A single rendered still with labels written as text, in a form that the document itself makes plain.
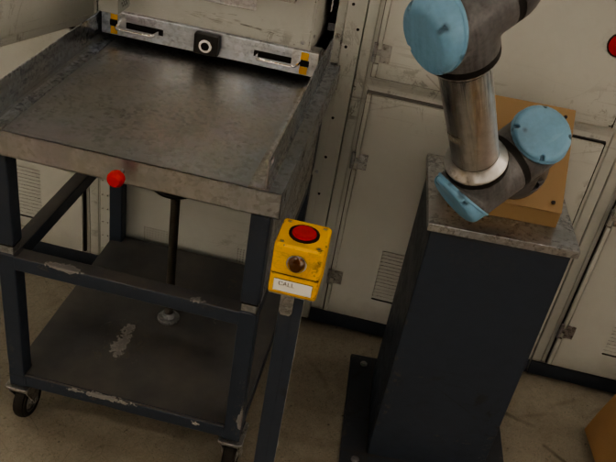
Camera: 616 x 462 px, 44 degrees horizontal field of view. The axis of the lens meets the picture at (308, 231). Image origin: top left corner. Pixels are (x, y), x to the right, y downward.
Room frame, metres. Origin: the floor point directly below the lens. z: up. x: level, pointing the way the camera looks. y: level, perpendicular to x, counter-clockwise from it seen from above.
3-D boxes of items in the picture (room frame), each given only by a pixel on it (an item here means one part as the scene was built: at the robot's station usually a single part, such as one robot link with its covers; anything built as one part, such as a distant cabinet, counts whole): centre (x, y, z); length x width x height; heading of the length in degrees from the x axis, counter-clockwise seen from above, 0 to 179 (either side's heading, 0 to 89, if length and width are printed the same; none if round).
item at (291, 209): (1.57, 0.33, 0.46); 0.64 x 0.58 x 0.66; 175
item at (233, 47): (1.78, 0.31, 0.90); 0.54 x 0.05 x 0.06; 85
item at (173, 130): (1.57, 0.33, 0.82); 0.68 x 0.62 x 0.06; 175
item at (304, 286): (1.01, 0.00, 0.85); 0.08 x 0.08 x 0.10; 85
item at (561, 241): (1.51, -0.41, 0.74); 0.32 x 0.32 x 0.02; 88
